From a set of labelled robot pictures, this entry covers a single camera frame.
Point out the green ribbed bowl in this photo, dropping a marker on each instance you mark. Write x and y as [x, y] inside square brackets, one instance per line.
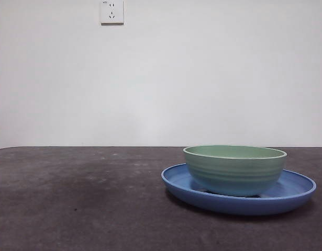
[234, 170]

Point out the blue round plate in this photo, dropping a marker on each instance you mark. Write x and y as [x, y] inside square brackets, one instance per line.
[236, 206]

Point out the white wall socket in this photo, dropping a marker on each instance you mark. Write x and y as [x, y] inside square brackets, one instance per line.
[112, 13]

